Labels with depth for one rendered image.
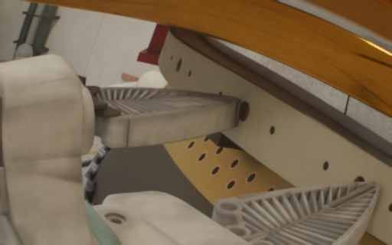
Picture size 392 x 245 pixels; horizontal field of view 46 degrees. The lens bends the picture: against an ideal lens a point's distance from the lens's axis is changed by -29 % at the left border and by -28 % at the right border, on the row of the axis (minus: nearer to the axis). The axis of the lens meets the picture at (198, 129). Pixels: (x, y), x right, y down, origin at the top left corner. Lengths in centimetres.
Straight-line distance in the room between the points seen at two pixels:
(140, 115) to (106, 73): 692
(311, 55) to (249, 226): 15
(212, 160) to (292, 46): 20
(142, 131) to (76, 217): 24
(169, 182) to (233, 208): 30
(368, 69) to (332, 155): 7
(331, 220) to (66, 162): 16
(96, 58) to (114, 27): 50
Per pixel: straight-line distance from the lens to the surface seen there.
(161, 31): 87
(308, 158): 39
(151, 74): 493
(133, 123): 39
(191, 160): 57
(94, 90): 44
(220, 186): 51
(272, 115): 43
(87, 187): 76
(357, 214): 29
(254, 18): 39
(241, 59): 58
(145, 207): 24
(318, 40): 37
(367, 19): 36
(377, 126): 39
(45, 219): 16
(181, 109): 42
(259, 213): 28
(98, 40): 746
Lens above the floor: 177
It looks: 13 degrees down
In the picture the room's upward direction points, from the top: 16 degrees clockwise
